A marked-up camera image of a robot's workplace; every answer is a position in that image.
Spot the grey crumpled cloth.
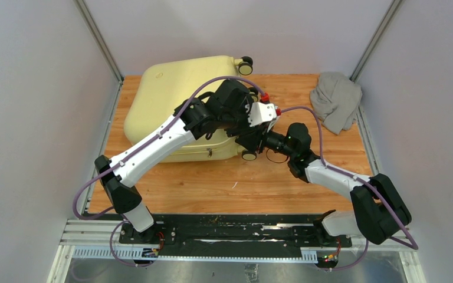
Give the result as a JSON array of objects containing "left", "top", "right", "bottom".
[{"left": 309, "top": 72, "right": 362, "bottom": 135}]

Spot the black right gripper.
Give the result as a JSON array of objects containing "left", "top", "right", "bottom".
[{"left": 236, "top": 121, "right": 296, "bottom": 159}]

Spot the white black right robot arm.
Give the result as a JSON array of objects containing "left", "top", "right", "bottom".
[{"left": 235, "top": 123, "right": 412, "bottom": 246}]

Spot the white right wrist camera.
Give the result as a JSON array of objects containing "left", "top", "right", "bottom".
[{"left": 267, "top": 117, "right": 279, "bottom": 132}]

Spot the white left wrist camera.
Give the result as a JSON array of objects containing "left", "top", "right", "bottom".
[{"left": 249, "top": 102, "right": 279, "bottom": 126}]

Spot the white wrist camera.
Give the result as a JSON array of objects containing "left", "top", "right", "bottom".
[
  {"left": 249, "top": 102, "right": 279, "bottom": 126},
  {"left": 267, "top": 117, "right": 279, "bottom": 132}
]

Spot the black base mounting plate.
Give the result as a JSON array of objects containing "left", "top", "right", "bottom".
[{"left": 119, "top": 214, "right": 352, "bottom": 259}]

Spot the cream suitcase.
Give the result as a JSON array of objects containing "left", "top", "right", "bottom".
[{"left": 123, "top": 55, "right": 253, "bottom": 163}]

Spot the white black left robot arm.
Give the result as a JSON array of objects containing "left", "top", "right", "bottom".
[{"left": 94, "top": 76, "right": 275, "bottom": 243}]

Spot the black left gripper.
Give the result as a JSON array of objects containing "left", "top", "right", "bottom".
[{"left": 219, "top": 98, "right": 260, "bottom": 137}]

